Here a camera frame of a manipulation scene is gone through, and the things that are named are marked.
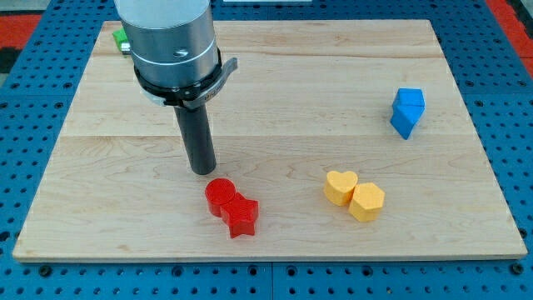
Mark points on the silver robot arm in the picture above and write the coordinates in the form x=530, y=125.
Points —
x=173, y=42

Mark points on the yellow heart block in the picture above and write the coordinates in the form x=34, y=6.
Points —
x=339, y=187

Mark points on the red cylinder block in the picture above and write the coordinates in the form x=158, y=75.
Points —
x=219, y=192

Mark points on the wooden board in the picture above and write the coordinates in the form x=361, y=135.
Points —
x=307, y=98

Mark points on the red star block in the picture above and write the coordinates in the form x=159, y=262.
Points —
x=240, y=215

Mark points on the black cylindrical pointer rod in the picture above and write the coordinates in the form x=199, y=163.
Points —
x=197, y=138

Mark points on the yellow hexagon block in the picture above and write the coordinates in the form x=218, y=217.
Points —
x=367, y=202

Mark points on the blue pentagon block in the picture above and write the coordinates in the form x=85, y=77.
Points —
x=405, y=118

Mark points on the blue cube block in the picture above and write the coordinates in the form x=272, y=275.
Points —
x=409, y=97

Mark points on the green block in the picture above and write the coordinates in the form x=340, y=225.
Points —
x=121, y=41

